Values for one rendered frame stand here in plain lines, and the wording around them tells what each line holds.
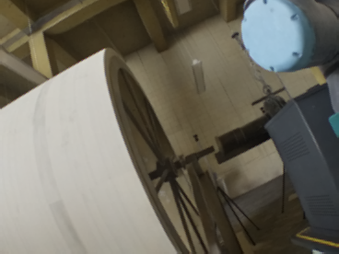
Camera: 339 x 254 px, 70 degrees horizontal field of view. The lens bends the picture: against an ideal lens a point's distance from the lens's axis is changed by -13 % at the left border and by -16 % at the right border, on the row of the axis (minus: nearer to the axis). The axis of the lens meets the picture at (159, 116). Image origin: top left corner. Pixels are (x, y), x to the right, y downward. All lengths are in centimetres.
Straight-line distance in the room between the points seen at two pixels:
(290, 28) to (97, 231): 90
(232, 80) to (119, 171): 964
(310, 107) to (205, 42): 1030
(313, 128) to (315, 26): 47
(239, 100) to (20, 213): 952
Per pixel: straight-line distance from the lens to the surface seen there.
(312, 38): 53
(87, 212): 105
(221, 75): 1054
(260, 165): 990
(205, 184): 182
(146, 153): 258
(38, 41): 790
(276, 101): 175
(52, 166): 112
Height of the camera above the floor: 70
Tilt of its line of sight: 18 degrees up
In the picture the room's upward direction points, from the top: 23 degrees counter-clockwise
